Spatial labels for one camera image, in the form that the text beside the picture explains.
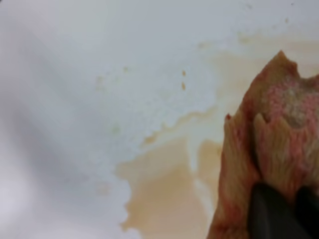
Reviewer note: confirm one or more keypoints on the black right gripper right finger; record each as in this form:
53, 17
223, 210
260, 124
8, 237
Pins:
307, 210

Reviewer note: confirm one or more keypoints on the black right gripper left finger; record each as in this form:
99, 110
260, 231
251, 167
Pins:
272, 217

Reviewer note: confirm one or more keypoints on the brown coffee spill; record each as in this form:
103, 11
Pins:
174, 181

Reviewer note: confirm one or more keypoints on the brown stained wet rag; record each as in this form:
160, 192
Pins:
271, 140

